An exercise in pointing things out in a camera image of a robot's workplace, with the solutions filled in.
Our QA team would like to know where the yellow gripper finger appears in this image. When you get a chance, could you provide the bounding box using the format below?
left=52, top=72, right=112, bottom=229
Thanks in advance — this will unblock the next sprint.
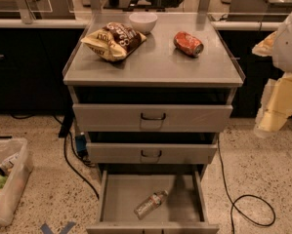
left=252, top=31, right=276, bottom=57
left=254, top=73, right=292, bottom=138

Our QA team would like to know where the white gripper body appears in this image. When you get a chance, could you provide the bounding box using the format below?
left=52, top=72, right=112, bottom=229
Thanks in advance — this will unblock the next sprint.
left=271, top=12, right=292, bottom=73

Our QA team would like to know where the clear plastic water bottle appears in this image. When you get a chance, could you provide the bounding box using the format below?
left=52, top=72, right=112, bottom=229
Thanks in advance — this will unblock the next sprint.
left=134, top=190, right=168, bottom=220

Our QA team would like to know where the grey metal drawer cabinet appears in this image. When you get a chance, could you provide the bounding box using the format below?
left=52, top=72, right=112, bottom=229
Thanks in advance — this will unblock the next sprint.
left=62, top=11, right=246, bottom=234

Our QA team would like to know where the bottom grey drawer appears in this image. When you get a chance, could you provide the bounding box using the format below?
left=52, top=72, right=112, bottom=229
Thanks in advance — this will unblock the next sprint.
left=87, top=168, right=219, bottom=234

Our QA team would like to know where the grey drawer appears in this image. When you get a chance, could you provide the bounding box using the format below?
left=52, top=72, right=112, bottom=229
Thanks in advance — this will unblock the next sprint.
left=87, top=143, right=217, bottom=164
left=87, top=168, right=219, bottom=234
left=73, top=103, right=232, bottom=133

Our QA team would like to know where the top grey drawer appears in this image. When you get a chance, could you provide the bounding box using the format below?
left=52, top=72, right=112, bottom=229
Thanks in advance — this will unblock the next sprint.
left=73, top=103, right=232, bottom=133

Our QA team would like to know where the middle grey drawer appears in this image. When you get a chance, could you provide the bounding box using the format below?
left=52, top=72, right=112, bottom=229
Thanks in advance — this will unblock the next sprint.
left=87, top=143, right=217, bottom=164

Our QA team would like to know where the crushed red soda can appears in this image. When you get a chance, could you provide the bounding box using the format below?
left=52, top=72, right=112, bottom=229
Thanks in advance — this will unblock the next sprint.
left=173, top=31, right=204, bottom=58

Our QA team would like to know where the white bowl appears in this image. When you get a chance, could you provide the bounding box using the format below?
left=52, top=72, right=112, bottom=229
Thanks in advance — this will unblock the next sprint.
left=129, top=12, right=158, bottom=34

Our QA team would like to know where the yellow brown chip bag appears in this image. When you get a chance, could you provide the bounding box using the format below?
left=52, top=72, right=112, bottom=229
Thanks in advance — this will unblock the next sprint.
left=81, top=22, right=146, bottom=62

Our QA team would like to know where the blue power adapter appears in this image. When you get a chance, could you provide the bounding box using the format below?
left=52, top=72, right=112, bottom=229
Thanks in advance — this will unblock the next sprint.
left=74, top=134, right=87, bottom=157

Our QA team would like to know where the clear plastic bin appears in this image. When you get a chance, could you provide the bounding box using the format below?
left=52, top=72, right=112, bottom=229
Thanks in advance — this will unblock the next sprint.
left=0, top=138, right=33, bottom=226

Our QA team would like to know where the black floor cable right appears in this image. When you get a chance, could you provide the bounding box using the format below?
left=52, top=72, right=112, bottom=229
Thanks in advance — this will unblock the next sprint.
left=216, top=136, right=277, bottom=234

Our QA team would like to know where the black floor cable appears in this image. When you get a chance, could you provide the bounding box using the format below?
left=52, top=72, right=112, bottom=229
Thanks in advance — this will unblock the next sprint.
left=10, top=113, right=101, bottom=201
left=216, top=136, right=277, bottom=234

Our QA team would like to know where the black floor cable left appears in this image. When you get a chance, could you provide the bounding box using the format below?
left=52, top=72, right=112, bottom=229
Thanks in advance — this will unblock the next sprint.
left=10, top=113, right=101, bottom=201

